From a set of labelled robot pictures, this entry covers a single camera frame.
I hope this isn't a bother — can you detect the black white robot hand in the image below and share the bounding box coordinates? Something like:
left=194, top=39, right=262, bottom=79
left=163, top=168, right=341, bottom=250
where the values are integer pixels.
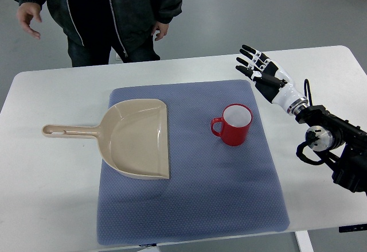
left=236, top=45, right=309, bottom=115

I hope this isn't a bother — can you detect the person's left hand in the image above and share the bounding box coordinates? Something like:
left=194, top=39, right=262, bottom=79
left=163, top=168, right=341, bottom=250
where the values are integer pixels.
left=151, top=21, right=169, bottom=41

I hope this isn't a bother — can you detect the person's right hand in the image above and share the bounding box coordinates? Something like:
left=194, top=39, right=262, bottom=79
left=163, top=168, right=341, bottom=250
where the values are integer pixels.
left=17, top=2, right=42, bottom=40

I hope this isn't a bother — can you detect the red cup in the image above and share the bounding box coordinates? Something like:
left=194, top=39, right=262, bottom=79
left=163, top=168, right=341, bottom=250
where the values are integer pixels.
left=210, top=103, right=253, bottom=146

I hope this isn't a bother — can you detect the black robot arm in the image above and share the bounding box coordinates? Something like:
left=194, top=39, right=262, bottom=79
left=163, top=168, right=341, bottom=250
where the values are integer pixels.
left=295, top=104, right=366, bottom=193

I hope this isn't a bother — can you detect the beige plastic dustpan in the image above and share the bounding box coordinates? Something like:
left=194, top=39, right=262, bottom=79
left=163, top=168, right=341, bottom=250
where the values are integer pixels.
left=42, top=99, right=170, bottom=180

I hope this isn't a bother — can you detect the person in dark jacket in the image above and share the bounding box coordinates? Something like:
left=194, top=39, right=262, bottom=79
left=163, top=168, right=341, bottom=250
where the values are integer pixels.
left=15, top=0, right=183, bottom=67

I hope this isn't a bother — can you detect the blue textured mat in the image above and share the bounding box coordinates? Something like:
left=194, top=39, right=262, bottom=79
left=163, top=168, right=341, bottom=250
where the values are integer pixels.
left=97, top=80, right=290, bottom=245

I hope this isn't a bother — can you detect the white table leg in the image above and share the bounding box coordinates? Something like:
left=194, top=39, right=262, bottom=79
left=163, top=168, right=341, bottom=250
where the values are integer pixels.
left=295, top=230, right=314, bottom=252

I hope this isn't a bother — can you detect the table control panel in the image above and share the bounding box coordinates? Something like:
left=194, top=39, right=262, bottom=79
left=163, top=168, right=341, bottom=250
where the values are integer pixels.
left=338, top=224, right=367, bottom=233

